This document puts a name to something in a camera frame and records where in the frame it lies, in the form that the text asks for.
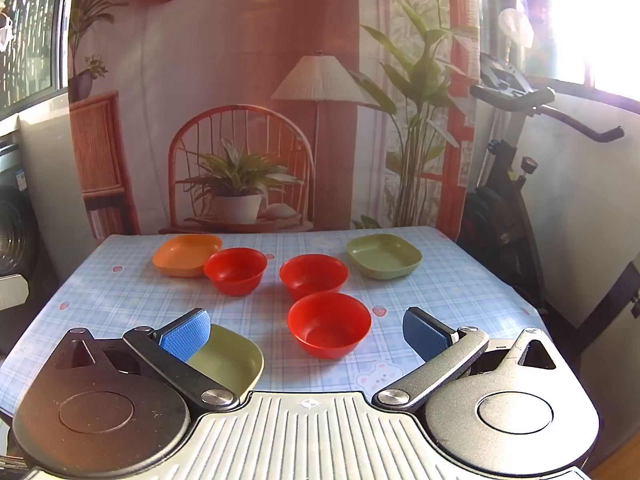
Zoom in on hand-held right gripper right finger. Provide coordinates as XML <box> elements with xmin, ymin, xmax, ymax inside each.
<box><xmin>374</xmin><ymin>306</ymin><xmax>568</xmax><ymax>408</ymax></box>

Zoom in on window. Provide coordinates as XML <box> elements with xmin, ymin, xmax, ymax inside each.
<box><xmin>0</xmin><ymin>0</ymin><xmax>71</xmax><ymax>111</ymax></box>

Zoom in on white fan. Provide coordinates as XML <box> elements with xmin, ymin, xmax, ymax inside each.
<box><xmin>497</xmin><ymin>7</ymin><xmax>537</xmax><ymax>52</ymax></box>

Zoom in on yellow-green square plate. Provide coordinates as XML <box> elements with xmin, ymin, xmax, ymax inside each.
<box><xmin>187</xmin><ymin>323</ymin><xmax>265</xmax><ymax>397</ymax></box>

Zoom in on printed backdrop cloth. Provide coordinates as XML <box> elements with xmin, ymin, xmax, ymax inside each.
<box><xmin>67</xmin><ymin>0</ymin><xmax>483</xmax><ymax>241</ymax></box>

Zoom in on orange square plate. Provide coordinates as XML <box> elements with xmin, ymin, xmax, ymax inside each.
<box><xmin>152</xmin><ymin>234</ymin><xmax>223</xmax><ymax>279</ymax></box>

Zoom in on red plastic bowl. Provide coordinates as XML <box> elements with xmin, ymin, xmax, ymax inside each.
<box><xmin>287</xmin><ymin>292</ymin><xmax>372</xmax><ymax>360</ymax></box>
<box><xmin>204</xmin><ymin>247</ymin><xmax>268</xmax><ymax>296</ymax></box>
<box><xmin>279</xmin><ymin>254</ymin><xmax>349</xmax><ymax>304</ymax></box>

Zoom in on black exercise bike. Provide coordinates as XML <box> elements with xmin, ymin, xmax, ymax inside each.
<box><xmin>457</xmin><ymin>52</ymin><xmax>626</xmax><ymax>311</ymax></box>

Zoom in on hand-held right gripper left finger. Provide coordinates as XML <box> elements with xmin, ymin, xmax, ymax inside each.
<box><xmin>49</xmin><ymin>308</ymin><xmax>240</xmax><ymax>409</ymax></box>

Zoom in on green square plate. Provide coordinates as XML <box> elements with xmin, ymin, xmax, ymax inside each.
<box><xmin>346</xmin><ymin>234</ymin><xmax>423</xmax><ymax>281</ymax></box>

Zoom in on washing machine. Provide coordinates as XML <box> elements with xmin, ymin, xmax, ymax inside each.
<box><xmin>0</xmin><ymin>132</ymin><xmax>58</xmax><ymax>356</ymax></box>

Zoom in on blue plaid tablecloth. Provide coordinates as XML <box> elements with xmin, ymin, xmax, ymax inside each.
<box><xmin>0</xmin><ymin>226</ymin><xmax>551</xmax><ymax>411</ymax></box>

